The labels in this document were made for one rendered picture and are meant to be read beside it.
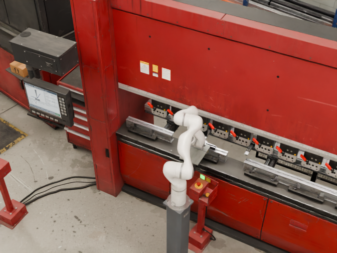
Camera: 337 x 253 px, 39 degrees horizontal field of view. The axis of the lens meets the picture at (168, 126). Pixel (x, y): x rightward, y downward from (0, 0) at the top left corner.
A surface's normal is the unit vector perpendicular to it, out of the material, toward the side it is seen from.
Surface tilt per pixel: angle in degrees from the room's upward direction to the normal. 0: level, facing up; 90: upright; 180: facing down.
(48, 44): 1
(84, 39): 90
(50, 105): 90
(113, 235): 0
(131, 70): 90
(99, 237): 0
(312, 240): 90
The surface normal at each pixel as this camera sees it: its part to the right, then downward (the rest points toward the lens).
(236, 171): 0.00, -0.75
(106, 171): -0.47, 0.58
